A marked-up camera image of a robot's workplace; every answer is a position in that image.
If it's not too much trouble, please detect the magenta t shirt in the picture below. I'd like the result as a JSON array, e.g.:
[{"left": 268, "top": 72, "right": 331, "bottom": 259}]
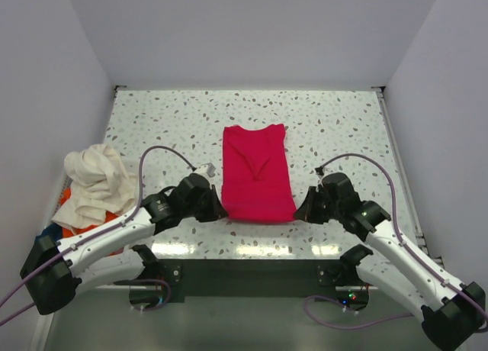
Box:
[{"left": 222, "top": 124, "right": 296, "bottom": 224}]

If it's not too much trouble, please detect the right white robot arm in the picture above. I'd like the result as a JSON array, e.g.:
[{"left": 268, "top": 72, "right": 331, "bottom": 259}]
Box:
[{"left": 294, "top": 172, "right": 486, "bottom": 350}]

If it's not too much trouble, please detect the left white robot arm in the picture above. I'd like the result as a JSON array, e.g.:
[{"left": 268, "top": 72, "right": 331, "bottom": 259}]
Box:
[{"left": 20, "top": 172, "right": 228, "bottom": 315}]

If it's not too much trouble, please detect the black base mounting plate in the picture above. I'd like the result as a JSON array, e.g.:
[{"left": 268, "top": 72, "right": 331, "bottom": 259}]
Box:
[{"left": 130, "top": 259, "right": 371, "bottom": 310}]

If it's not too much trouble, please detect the cream t shirt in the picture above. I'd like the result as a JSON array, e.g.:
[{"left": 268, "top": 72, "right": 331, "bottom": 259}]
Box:
[{"left": 53, "top": 144, "right": 139, "bottom": 231}]

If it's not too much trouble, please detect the blue t shirt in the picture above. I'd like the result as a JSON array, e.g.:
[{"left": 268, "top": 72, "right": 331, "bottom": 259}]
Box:
[{"left": 33, "top": 223, "right": 63, "bottom": 249}]

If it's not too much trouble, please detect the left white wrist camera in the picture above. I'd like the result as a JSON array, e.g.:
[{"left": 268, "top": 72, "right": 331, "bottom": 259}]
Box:
[{"left": 193, "top": 163, "right": 216, "bottom": 182}]

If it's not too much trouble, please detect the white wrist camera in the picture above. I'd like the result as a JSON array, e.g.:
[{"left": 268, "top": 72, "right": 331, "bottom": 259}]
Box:
[
  {"left": 193, "top": 163, "right": 216, "bottom": 182},
  {"left": 315, "top": 166, "right": 326, "bottom": 177}
]

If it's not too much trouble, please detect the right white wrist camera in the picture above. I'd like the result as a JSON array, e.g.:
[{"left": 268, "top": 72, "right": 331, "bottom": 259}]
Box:
[{"left": 315, "top": 166, "right": 326, "bottom": 177}]

